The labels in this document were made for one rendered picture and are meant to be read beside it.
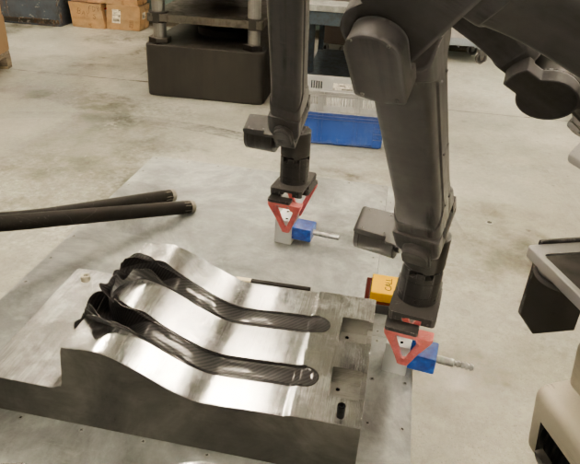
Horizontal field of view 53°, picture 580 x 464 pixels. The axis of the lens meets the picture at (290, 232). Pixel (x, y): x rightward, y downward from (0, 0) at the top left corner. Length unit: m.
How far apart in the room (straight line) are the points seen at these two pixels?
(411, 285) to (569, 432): 0.31
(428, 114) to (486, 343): 1.91
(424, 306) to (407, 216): 0.20
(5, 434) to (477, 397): 1.59
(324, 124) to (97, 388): 3.27
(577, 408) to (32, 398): 0.76
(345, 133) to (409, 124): 3.42
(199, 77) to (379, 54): 4.36
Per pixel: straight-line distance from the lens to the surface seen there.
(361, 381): 0.80
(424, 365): 0.92
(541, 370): 2.33
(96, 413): 0.84
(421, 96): 0.47
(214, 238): 1.22
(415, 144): 0.54
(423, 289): 0.82
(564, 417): 0.96
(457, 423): 2.03
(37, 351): 0.90
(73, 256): 1.21
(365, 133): 3.93
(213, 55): 4.67
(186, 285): 0.89
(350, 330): 0.89
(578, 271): 0.81
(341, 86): 4.23
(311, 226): 1.19
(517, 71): 0.80
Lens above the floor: 1.42
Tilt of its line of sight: 30 degrees down
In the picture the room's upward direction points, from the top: 3 degrees clockwise
